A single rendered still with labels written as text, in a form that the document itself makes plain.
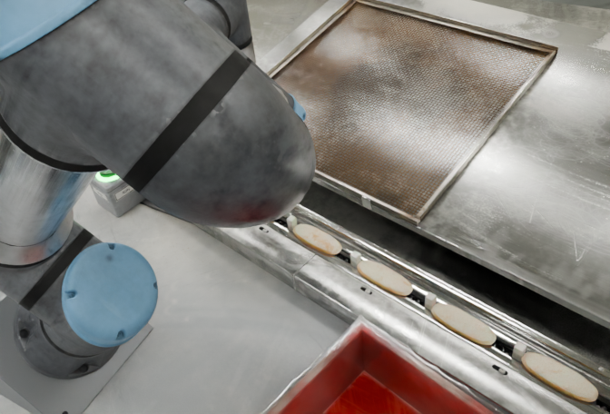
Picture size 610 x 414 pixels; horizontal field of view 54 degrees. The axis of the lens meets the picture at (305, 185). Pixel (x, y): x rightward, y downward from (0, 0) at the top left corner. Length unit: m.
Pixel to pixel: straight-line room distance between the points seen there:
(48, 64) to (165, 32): 0.07
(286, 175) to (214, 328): 0.60
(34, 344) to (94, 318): 0.18
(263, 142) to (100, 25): 0.11
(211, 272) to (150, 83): 0.71
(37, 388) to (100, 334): 0.22
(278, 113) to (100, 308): 0.41
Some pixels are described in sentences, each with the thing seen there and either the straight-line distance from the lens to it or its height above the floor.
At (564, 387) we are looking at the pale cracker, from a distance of 0.87.
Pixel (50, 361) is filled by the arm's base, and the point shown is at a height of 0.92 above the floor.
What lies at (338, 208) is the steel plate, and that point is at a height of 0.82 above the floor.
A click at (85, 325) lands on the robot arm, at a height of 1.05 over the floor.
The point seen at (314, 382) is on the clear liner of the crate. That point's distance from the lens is 0.78.
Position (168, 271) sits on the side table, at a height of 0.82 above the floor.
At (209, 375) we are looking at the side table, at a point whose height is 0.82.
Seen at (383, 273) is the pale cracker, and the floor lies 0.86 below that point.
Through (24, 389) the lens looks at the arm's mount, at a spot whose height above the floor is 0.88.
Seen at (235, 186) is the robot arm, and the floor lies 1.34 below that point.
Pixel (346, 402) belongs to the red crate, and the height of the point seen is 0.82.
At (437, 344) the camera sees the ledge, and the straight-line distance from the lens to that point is 0.87.
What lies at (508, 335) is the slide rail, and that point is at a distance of 0.91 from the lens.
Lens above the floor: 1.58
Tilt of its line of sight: 41 degrees down
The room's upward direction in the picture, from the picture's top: 7 degrees counter-clockwise
